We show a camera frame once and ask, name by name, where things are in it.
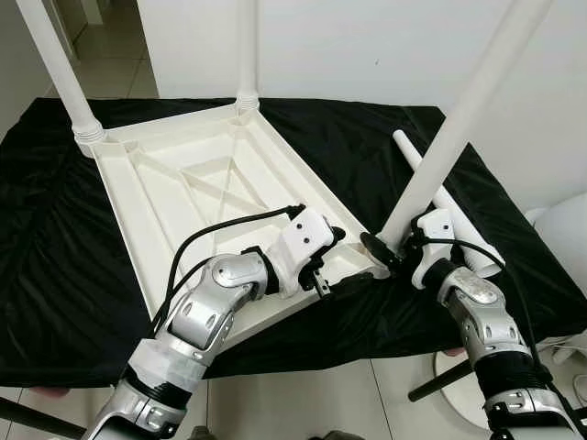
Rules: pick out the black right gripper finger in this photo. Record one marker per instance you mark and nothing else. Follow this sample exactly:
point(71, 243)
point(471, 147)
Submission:
point(376, 246)

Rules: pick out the white plastic table leg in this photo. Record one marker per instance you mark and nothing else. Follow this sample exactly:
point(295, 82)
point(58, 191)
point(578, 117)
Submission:
point(55, 69)
point(477, 101)
point(248, 46)
point(463, 220)

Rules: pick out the white plastic table top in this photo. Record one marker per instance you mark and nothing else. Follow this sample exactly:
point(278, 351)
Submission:
point(183, 183)

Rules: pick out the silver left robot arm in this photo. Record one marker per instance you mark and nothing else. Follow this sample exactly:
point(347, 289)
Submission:
point(220, 302)

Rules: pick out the grey robot right leg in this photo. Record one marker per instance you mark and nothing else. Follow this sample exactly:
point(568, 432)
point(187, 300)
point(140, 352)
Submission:
point(335, 434)

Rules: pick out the grey robot leg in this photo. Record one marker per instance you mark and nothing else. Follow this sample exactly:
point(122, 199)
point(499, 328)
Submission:
point(202, 434)
point(335, 434)

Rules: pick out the grey robot left leg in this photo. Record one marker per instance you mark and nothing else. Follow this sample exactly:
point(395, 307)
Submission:
point(202, 434)

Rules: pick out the black cloth cover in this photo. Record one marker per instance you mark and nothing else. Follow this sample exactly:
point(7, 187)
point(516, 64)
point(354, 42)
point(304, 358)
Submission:
point(55, 257)

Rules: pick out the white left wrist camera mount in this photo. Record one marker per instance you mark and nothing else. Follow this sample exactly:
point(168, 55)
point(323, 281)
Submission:
point(307, 238)

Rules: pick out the black metal frame bar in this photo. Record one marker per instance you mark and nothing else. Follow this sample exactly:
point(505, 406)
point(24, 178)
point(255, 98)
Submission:
point(440, 390)
point(37, 417)

